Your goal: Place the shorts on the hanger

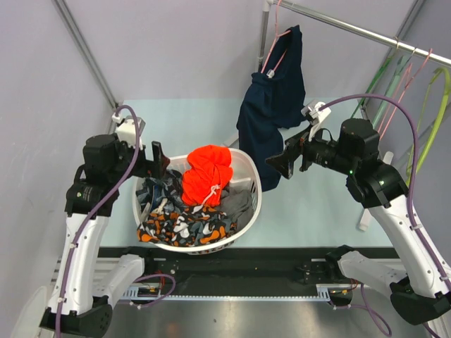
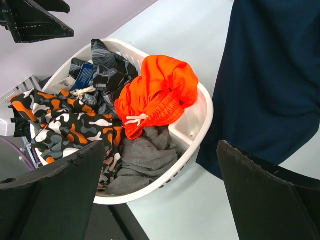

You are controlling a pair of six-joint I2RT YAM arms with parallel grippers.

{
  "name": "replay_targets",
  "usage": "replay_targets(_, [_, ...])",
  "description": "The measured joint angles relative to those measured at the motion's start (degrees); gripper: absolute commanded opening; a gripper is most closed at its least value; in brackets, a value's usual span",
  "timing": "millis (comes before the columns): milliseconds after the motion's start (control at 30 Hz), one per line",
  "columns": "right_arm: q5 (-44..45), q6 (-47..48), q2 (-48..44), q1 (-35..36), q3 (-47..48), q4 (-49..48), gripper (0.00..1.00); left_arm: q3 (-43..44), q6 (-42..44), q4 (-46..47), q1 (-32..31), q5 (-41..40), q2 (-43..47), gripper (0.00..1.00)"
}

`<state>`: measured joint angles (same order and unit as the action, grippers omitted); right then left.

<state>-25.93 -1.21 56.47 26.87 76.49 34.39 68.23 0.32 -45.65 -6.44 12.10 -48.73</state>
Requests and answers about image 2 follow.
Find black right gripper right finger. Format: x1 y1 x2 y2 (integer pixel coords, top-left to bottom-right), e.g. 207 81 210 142
217 140 320 240

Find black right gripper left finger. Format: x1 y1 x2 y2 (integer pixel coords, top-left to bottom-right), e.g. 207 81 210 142
0 141 105 240

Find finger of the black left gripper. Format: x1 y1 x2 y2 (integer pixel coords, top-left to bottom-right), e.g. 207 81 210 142
0 0 75 43
37 0 70 14

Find orange mesh shorts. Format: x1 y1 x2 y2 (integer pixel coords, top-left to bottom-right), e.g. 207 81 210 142
115 55 199 140

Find orange camouflage shorts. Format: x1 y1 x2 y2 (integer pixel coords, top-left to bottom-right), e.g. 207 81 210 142
10 89 123 189

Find black shark print shorts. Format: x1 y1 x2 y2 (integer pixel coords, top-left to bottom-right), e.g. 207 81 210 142
68 39 138 119

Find grey fabric shorts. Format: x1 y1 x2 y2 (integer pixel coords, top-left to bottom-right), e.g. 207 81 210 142
105 126 185 196

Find navy blue shorts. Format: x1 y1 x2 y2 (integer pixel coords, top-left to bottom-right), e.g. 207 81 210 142
196 0 320 178

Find white plastic laundry basket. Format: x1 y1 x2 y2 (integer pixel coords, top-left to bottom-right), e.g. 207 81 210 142
42 38 214 205

